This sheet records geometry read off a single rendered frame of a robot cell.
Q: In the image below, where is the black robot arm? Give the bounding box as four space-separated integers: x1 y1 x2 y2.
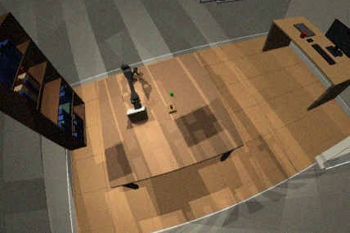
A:
121 64 141 110

